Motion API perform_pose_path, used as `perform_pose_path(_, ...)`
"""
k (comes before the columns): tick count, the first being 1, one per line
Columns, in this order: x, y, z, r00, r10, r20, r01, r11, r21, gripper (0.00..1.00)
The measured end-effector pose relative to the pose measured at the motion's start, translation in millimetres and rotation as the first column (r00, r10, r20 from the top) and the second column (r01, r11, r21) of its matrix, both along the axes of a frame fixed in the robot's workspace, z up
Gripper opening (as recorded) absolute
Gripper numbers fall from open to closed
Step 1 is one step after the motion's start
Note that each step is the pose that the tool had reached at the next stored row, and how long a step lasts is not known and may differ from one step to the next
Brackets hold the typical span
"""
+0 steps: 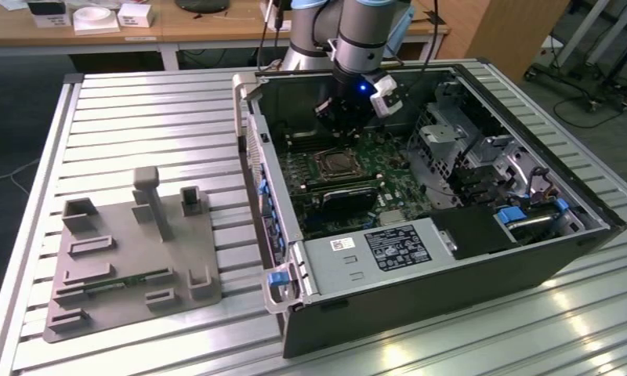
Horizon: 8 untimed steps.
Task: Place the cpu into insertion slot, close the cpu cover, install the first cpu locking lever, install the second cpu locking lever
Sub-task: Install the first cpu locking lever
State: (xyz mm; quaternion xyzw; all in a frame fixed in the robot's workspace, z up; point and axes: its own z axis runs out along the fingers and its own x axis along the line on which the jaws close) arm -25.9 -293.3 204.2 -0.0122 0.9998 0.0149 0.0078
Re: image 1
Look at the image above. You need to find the silver topped CPU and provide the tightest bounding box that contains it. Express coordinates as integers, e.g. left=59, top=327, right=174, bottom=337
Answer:
left=326, top=154, right=355, bottom=172

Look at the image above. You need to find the metal socket cover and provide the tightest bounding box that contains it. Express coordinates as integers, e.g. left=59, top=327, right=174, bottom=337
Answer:
left=315, top=148, right=370, bottom=182

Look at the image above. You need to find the CPU socket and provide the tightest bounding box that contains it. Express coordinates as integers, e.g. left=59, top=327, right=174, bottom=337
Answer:
left=313, top=147, right=370, bottom=182

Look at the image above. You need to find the green motherboard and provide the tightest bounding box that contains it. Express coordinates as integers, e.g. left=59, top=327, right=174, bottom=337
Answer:
left=279, top=128, right=441, bottom=240

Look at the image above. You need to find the grey metal drive cage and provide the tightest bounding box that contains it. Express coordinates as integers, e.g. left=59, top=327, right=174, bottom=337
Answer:
left=407, top=80, right=534, bottom=208

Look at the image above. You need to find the black graphics card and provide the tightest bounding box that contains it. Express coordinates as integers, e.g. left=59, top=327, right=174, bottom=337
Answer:
left=313, top=183, right=378, bottom=215

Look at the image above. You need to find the silver chipset heatsink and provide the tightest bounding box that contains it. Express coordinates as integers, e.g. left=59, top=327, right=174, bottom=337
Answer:
left=381, top=211, right=413, bottom=226

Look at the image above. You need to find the wooden desk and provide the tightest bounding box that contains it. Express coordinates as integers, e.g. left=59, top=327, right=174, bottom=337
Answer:
left=0, top=0, right=454, bottom=74

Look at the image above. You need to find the wooden cabinet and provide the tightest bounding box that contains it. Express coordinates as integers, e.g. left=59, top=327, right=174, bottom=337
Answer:
left=465, top=0, right=574, bottom=85

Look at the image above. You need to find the black plastic shroud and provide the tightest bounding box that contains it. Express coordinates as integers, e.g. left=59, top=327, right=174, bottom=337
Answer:
left=431, top=205, right=520, bottom=262

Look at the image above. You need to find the black round base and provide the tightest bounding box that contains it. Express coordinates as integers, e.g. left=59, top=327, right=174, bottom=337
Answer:
left=175, top=0, right=231, bottom=12

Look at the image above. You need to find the grey power supply unit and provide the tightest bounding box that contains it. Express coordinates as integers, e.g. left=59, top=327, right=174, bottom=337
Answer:
left=297, top=217, right=459, bottom=297

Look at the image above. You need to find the blue drive carrier latch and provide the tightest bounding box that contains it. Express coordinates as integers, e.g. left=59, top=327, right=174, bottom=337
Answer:
left=494, top=207, right=528, bottom=226

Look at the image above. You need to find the white labelled box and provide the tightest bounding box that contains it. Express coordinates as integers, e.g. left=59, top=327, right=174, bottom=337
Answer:
left=28, top=0, right=70, bottom=28
left=118, top=2, right=156, bottom=28

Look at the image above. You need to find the wheeled equipment stand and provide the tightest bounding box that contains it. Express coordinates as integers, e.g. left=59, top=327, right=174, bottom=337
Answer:
left=522, top=0, right=627, bottom=117

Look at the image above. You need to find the grey parts rack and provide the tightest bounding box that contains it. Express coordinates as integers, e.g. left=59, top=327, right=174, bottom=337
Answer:
left=42, top=166, right=226, bottom=344

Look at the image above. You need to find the black open PC case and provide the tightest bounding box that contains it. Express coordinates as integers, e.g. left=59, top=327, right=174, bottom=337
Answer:
left=231, top=58, right=627, bottom=360

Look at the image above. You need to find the white round holder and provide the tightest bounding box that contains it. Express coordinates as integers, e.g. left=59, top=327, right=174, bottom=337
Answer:
left=71, top=6, right=122, bottom=36

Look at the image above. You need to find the green RAM stick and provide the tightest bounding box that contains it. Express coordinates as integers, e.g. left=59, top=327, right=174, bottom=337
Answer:
left=83, top=276, right=151, bottom=295

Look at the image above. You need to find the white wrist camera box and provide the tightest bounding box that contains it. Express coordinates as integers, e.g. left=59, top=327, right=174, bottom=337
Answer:
left=369, top=74, right=405, bottom=118

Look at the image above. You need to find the black camera cable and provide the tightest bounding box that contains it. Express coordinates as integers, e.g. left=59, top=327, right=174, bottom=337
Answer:
left=415, top=0, right=442, bottom=81

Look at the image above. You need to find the coloured wire bundle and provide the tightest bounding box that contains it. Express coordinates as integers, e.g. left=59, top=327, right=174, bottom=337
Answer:
left=522, top=166, right=561, bottom=204

